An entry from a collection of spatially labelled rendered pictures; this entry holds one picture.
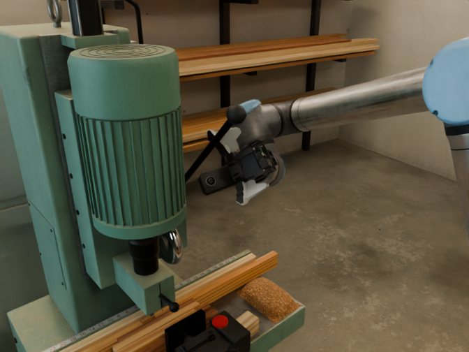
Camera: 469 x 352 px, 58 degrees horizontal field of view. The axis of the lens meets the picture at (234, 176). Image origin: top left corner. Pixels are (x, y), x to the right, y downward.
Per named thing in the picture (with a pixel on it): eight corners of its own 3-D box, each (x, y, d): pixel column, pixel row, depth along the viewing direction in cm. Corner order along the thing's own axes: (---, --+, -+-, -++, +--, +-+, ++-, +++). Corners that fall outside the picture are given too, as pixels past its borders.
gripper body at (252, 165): (255, 136, 85) (267, 142, 96) (218, 156, 87) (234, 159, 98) (272, 171, 84) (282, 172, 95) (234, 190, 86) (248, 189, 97)
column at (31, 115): (77, 343, 104) (14, 36, 74) (47, 296, 120) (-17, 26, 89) (157, 302, 117) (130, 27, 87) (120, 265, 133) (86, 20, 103)
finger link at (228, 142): (227, 109, 80) (248, 138, 87) (200, 123, 82) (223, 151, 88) (229, 119, 78) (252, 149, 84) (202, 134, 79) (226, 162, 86)
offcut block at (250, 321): (245, 342, 92) (245, 328, 90) (234, 334, 94) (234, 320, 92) (258, 331, 95) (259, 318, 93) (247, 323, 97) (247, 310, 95)
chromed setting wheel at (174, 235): (176, 275, 103) (173, 232, 98) (150, 253, 112) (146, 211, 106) (186, 270, 105) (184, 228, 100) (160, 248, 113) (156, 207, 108)
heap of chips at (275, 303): (275, 323, 97) (276, 311, 95) (235, 292, 106) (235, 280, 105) (301, 306, 102) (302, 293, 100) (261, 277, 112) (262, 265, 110)
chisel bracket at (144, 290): (147, 323, 85) (143, 289, 82) (115, 288, 95) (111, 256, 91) (178, 306, 90) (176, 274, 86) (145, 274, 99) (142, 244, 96)
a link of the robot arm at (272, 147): (246, 157, 115) (259, 192, 114) (234, 154, 103) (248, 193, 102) (279, 144, 113) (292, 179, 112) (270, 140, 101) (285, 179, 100)
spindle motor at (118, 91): (119, 254, 71) (93, 64, 58) (78, 214, 83) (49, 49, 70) (204, 219, 81) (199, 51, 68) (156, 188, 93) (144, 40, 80)
